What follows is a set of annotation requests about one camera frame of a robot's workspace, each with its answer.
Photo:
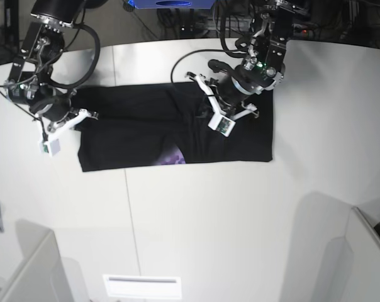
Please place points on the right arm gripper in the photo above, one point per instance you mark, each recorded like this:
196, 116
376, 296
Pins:
57, 109

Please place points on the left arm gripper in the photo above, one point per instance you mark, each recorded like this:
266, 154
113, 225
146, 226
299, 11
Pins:
228, 95

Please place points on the black T-shirt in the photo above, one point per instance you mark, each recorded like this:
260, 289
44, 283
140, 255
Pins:
161, 124

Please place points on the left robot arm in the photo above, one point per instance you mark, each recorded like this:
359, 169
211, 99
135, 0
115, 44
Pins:
261, 51

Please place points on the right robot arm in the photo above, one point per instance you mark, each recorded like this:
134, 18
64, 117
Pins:
30, 80

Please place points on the white power strip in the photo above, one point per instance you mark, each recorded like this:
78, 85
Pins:
241, 25

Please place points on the blue box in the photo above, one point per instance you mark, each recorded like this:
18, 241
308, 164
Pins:
181, 4

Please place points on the white table side panel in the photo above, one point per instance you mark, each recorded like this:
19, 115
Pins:
33, 269

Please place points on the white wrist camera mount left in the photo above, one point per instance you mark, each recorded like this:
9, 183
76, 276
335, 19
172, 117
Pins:
222, 121

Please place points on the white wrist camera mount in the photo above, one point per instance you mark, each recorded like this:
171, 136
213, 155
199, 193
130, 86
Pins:
222, 121
49, 135

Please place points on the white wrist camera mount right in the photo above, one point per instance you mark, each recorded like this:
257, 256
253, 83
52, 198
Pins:
49, 135

